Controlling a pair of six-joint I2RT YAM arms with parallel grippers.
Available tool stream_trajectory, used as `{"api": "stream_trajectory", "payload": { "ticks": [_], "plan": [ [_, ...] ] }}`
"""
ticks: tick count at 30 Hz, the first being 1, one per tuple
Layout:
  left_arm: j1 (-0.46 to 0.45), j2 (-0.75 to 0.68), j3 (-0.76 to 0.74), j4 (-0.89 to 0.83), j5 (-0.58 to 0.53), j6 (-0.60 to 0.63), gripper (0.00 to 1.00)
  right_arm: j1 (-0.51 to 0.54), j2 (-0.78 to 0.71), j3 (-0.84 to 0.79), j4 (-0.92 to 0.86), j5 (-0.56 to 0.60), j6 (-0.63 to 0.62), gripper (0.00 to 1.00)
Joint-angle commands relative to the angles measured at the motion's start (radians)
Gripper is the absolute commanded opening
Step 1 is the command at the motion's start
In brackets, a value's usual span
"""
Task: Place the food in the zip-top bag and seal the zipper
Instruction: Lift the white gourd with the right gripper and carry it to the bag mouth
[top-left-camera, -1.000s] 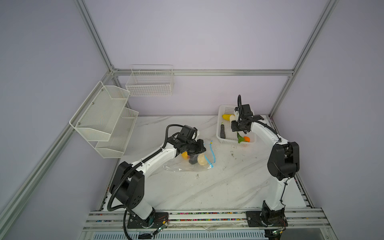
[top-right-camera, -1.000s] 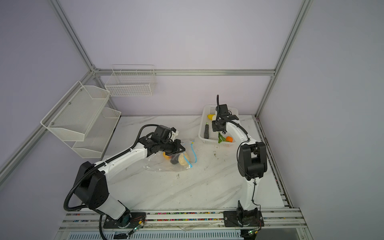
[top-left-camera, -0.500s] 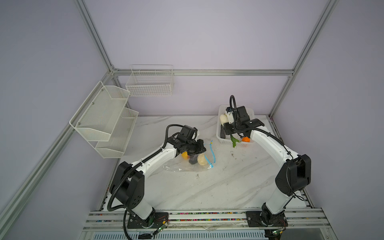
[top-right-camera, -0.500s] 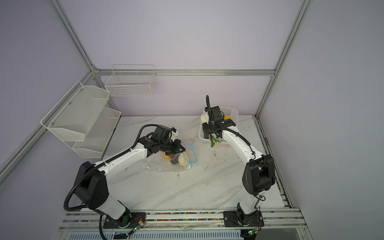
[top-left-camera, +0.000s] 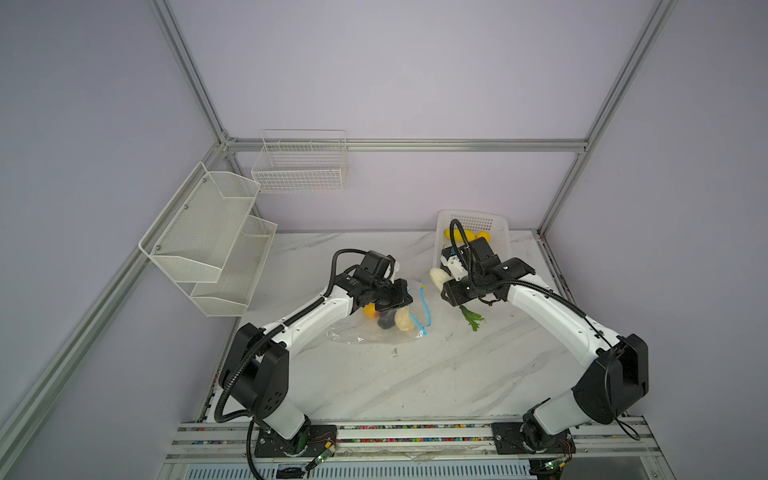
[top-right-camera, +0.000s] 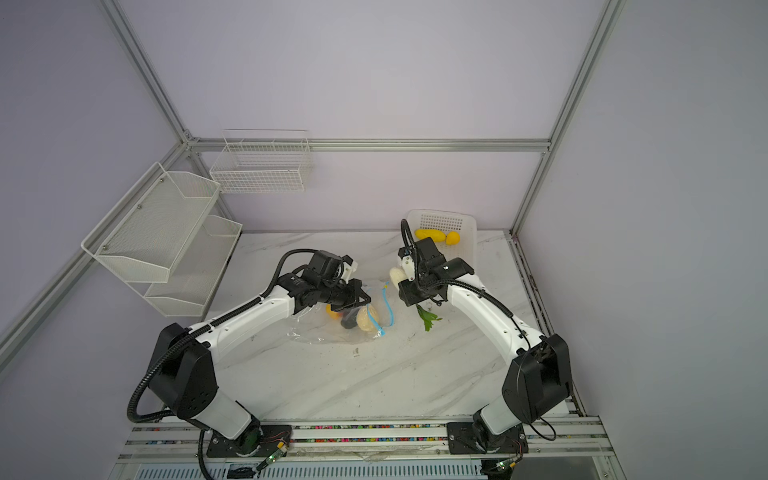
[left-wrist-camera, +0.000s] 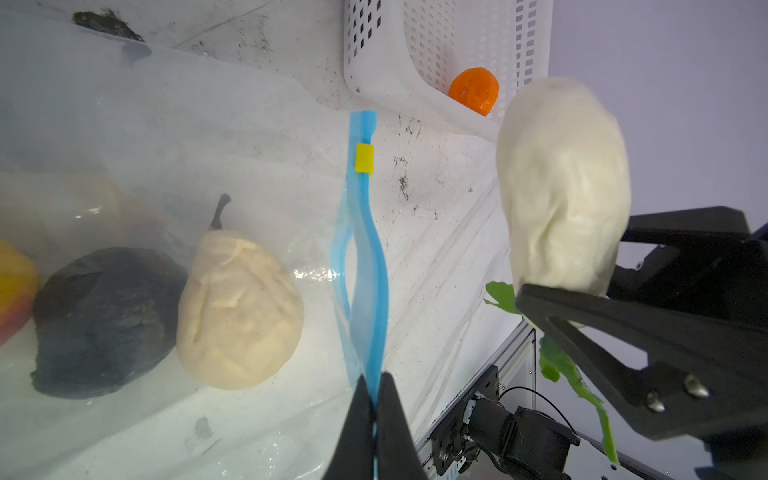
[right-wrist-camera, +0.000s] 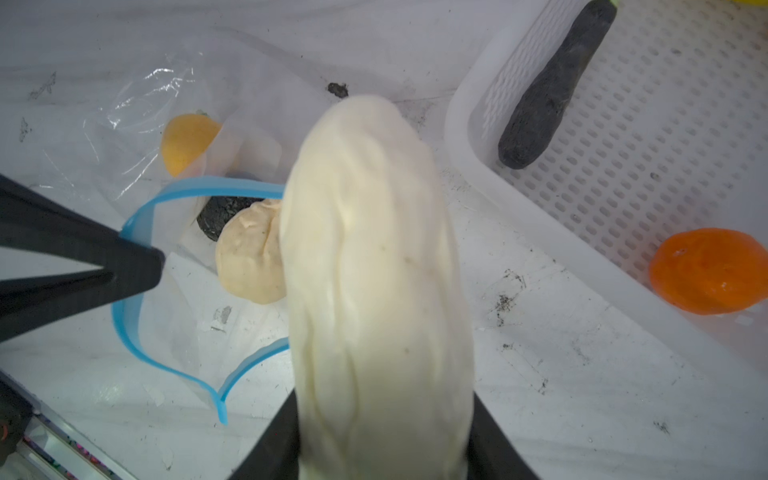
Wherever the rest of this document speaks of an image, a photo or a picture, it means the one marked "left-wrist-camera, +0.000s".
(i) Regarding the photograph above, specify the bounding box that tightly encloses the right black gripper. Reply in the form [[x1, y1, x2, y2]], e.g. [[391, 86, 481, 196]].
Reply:
[[516, 206, 767, 479]]

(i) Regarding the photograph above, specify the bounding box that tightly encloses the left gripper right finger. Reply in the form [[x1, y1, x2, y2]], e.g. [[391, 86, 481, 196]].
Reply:
[[376, 372, 427, 480]]

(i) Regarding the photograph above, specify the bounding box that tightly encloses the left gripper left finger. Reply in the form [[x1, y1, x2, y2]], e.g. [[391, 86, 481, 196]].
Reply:
[[323, 376, 375, 480]]

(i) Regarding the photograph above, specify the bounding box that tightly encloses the beige potato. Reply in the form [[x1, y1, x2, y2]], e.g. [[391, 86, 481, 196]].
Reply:
[[176, 194, 304, 390]]

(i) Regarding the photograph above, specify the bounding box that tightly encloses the white radish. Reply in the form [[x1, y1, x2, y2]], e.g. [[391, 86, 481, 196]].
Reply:
[[484, 76, 632, 466]]

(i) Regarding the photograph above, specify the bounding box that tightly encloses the black round food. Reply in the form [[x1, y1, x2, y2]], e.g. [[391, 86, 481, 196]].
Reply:
[[31, 247, 188, 399]]

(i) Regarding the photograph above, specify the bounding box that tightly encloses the orange tangerine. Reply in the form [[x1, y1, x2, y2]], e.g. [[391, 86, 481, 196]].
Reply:
[[448, 67, 500, 117]]

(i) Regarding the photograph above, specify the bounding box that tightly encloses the yellow orange fruit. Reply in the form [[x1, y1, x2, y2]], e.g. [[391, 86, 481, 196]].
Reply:
[[0, 239, 40, 345]]

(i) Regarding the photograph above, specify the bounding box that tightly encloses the clear zip top bag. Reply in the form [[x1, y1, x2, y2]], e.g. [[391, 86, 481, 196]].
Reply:
[[1, 11, 351, 479]]

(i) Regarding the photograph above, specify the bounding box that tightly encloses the white plastic food basket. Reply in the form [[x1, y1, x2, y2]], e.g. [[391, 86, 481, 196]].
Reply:
[[342, 0, 554, 142]]

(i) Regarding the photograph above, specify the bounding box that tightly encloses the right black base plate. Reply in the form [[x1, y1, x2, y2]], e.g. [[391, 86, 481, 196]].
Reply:
[[426, 364, 499, 479]]

